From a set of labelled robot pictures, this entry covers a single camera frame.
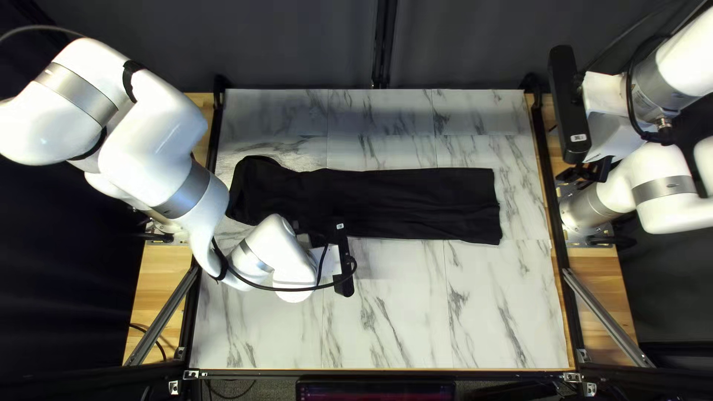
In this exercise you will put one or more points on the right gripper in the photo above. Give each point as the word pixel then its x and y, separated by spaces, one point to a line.
pixel 610 128

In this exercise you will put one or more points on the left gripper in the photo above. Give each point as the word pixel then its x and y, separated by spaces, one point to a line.
pixel 326 262

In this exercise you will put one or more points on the black t-shirt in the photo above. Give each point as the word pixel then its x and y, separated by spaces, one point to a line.
pixel 390 200

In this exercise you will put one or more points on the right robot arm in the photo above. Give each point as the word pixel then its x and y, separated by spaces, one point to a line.
pixel 663 195

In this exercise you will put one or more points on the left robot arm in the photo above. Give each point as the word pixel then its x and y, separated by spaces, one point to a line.
pixel 150 145

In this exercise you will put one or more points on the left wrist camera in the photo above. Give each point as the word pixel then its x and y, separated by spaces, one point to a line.
pixel 342 262

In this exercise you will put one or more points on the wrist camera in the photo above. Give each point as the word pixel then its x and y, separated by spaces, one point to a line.
pixel 568 106
pixel 342 262

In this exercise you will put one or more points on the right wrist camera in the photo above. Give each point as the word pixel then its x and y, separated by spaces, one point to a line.
pixel 568 106

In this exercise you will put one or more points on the black frame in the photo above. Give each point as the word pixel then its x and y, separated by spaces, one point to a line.
pixel 334 374

